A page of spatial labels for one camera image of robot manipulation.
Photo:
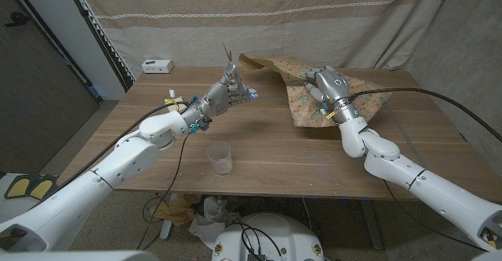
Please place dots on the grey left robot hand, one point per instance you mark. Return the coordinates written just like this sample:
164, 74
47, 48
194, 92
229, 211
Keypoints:
219, 98

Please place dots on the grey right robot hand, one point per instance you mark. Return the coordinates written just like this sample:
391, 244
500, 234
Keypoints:
333, 86

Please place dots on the grey scissors with yellow grips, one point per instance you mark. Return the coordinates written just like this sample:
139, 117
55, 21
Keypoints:
229, 67

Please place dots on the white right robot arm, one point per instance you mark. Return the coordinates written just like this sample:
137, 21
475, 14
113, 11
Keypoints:
431, 190

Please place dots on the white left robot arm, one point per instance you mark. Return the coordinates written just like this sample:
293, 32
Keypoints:
98, 178

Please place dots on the yellow sponge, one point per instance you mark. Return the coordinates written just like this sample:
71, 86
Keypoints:
177, 99

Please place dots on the clear plastic cup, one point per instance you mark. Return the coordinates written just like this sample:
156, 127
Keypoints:
219, 157

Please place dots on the crumpled white paper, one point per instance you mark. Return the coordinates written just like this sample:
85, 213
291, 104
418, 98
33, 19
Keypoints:
212, 218

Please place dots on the crumpled brown paper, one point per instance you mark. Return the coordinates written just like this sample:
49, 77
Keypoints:
172, 211

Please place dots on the white power strip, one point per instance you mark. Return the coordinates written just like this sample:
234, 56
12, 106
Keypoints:
157, 66

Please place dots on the beige striped curtain backdrop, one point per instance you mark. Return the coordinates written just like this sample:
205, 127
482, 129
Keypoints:
255, 26

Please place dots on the white table leg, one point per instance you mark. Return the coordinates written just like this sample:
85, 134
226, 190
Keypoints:
166, 225

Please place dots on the black pole with zigzag strip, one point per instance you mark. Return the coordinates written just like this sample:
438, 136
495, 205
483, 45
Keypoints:
98, 30

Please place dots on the grey table leg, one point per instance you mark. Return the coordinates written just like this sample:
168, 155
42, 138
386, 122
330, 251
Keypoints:
370, 225

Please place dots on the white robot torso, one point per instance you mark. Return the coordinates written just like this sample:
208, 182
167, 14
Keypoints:
274, 233

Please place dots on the yellow and black foot pedals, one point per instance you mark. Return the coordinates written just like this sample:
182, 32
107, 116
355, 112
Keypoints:
23, 187

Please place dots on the white floor platform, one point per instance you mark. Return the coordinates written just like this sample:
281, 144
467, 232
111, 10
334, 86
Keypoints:
8, 208

